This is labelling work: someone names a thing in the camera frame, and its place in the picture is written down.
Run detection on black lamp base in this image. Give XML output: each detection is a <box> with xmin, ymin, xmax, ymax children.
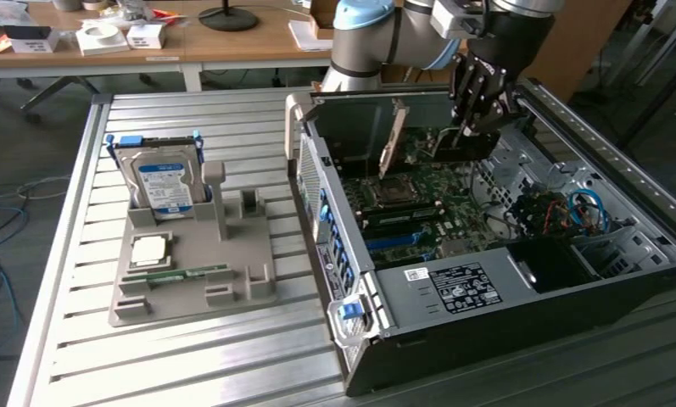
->
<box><xmin>197</xmin><ymin>0</ymin><xmax>260</xmax><ymax>32</ymax></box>

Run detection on white paper stack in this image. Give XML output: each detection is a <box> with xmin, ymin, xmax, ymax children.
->
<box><xmin>288</xmin><ymin>20</ymin><xmax>335</xmax><ymax>53</ymax></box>

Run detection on installed dark ram stick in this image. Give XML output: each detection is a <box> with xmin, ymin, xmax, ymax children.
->
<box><xmin>363</xmin><ymin>205</ymin><xmax>439</xmax><ymax>226</ymax></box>

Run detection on small white labelled box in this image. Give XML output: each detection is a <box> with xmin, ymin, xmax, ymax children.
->
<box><xmin>126</xmin><ymin>24</ymin><xmax>168</xmax><ymax>50</ymax></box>

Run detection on grey parts rack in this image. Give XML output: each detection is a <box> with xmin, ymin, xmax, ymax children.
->
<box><xmin>109</xmin><ymin>160</ymin><xmax>281</xmax><ymax>327</ymax></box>

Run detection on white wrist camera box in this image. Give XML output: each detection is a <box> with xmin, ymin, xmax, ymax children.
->
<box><xmin>431</xmin><ymin>0</ymin><xmax>487</xmax><ymax>40</ymax></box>

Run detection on blue case latch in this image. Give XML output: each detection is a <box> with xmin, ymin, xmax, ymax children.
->
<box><xmin>339</xmin><ymin>298</ymin><xmax>363</xmax><ymax>322</ymax></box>

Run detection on clear plastic bags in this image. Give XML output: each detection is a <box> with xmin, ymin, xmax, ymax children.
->
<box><xmin>0</xmin><ymin>0</ymin><xmax>32</xmax><ymax>27</ymax></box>

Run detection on white box with tape roll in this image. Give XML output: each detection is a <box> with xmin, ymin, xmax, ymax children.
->
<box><xmin>76</xmin><ymin>23</ymin><xmax>130</xmax><ymax>57</ymax></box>

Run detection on green ram stick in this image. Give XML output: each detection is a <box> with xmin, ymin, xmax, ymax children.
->
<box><xmin>145</xmin><ymin>264</ymin><xmax>229</xmax><ymax>283</ymax></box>

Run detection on wooden desk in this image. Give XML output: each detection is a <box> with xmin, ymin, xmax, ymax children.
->
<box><xmin>0</xmin><ymin>0</ymin><xmax>495</xmax><ymax>92</ymax></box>

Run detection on white floor cable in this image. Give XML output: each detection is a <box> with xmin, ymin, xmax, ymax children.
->
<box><xmin>0</xmin><ymin>176</ymin><xmax>72</xmax><ymax>201</ymax></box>

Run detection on brown cardboard box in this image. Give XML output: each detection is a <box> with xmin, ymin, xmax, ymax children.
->
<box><xmin>308</xmin><ymin>0</ymin><xmax>339</xmax><ymax>31</ymax></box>

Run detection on blue sata wire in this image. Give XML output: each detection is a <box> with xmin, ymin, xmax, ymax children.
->
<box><xmin>567</xmin><ymin>188</ymin><xmax>613</xmax><ymax>235</ymax></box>

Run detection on green gpu card black fan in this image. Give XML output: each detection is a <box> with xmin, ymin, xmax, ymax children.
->
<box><xmin>379</xmin><ymin>96</ymin><xmax>502</xmax><ymax>179</ymax></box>

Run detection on blue floor cable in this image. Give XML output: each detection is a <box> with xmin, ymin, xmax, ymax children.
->
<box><xmin>0</xmin><ymin>186</ymin><xmax>29</xmax><ymax>361</ymax></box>

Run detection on silver cpu chip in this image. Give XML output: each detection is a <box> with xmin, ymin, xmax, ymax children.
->
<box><xmin>130</xmin><ymin>237</ymin><xmax>173</xmax><ymax>265</ymax></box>

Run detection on wooden cabinet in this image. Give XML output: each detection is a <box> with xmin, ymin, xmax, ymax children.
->
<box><xmin>518</xmin><ymin>0</ymin><xmax>637</xmax><ymax>103</ymax></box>

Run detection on white box black lid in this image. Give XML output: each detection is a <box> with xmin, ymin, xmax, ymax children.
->
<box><xmin>4</xmin><ymin>25</ymin><xmax>62</xmax><ymax>54</ymax></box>

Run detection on black open pc case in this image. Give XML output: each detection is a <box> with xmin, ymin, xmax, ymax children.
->
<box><xmin>285</xmin><ymin>78</ymin><xmax>676</xmax><ymax>398</ymax></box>

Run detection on metal cpu socket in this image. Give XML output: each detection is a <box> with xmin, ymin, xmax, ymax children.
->
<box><xmin>371</xmin><ymin>176</ymin><xmax>422</xmax><ymax>204</ymax></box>

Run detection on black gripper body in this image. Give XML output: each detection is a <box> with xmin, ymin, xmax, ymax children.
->
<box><xmin>466</xmin><ymin>8</ymin><xmax>558</xmax><ymax>82</ymax></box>

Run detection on green motherboard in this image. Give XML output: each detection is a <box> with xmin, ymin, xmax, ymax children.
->
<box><xmin>337</xmin><ymin>156</ymin><xmax>520</xmax><ymax>270</ymax></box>

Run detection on red orange wire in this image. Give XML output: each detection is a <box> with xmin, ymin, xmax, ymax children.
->
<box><xmin>546</xmin><ymin>198</ymin><xmax>571</xmax><ymax>234</ymax></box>

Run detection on orange flat item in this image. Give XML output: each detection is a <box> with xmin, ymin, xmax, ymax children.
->
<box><xmin>150</xmin><ymin>8</ymin><xmax>191</xmax><ymax>25</ymax></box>

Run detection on hard disk blue caddy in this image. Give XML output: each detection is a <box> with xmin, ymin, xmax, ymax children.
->
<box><xmin>105</xmin><ymin>133</ymin><xmax>207</xmax><ymax>220</ymax></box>

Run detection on grey power supply unit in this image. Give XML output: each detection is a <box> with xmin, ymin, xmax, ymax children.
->
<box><xmin>371</xmin><ymin>248</ymin><xmax>538</xmax><ymax>331</ymax></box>

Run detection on blue expansion slot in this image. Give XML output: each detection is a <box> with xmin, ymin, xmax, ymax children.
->
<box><xmin>368</xmin><ymin>231</ymin><xmax>422</xmax><ymax>251</ymax></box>

